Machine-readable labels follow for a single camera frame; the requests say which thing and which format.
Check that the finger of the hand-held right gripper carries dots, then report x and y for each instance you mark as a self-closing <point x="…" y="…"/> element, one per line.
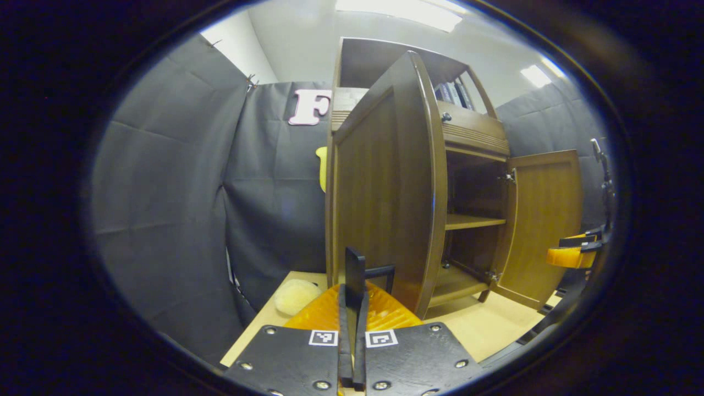
<point x="572" y="257"/>

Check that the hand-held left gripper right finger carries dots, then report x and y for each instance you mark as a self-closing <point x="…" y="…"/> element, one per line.
<point x="360" y="352"/>

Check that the wooden cabinet drawer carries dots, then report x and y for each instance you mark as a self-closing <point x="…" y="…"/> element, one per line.
<point x="473" y="132"/>

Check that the wooden inner shelf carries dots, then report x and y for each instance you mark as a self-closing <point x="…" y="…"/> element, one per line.
<point x="467" y="221"/>

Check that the metal door hinge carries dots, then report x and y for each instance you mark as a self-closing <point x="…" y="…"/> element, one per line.
<point x="509" y="176"/>
<point x="493" y="275"/>

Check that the wooden shoe cabinet door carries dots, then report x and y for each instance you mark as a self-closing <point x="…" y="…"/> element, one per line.
<point x="544" y="220"/>
<point x="385" y="192"/>

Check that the grey book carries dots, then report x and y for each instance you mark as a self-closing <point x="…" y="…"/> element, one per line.
<point x="453" y="93"/>

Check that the blue book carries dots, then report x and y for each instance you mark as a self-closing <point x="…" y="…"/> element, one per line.
<point x="441" y="93"/>

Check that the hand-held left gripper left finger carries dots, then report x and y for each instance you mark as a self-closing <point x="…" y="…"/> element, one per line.
<point x="345" y="352"/>

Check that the yellow plush toy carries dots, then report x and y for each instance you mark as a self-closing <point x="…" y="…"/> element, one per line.
<point x="297" y="297"/>

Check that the large ceiling light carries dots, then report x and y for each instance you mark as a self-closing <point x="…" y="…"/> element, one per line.
<point x="401" y="12"/>

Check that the wooden double-door shoe cabinet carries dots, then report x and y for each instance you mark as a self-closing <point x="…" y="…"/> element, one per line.
<point x="374" y="60"/>

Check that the small ceiling light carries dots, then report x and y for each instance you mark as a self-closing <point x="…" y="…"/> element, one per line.
<point x="535" y="76"/>

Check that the black backdrop cloth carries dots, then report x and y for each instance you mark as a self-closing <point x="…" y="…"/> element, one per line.
<point x="165" y="192"/>

